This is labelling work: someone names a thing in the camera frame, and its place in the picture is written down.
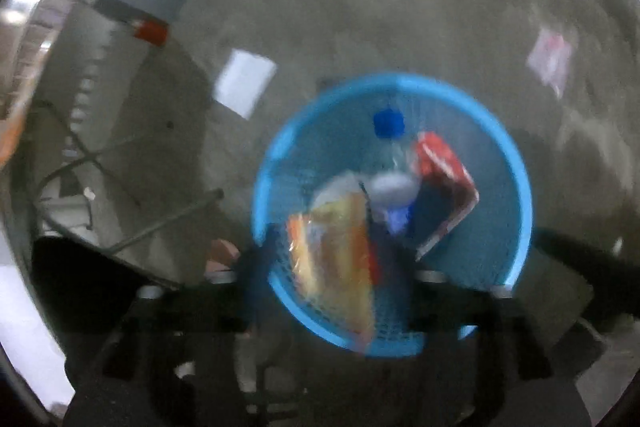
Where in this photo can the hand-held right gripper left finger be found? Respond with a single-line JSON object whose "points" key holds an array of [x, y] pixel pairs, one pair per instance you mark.
{"points": [[260, 277]]}

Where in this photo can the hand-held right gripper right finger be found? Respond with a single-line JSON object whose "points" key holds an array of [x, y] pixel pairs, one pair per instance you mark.
{"points": [[402, 292]]}

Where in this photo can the yellow snack packet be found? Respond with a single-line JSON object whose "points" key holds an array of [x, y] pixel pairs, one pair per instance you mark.
{"points": [[330, 257]]}

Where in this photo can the clear plastic bottle blue cap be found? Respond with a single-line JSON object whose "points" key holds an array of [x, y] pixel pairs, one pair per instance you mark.
{"points": [[392, 187]]}

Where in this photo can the blue mesh waste basket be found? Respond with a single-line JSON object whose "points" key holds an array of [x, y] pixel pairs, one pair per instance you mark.
{"points": [[490, 217]]}

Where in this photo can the red and white carton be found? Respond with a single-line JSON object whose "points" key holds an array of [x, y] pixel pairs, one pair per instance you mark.
{"points": [[440, 162]]}

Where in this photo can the white paper sheet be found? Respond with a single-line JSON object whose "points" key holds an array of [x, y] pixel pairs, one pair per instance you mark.
{"points": [[245, 82]]}

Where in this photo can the pink packet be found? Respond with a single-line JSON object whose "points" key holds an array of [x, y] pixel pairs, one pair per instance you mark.
{"points": [[550, 62]]}

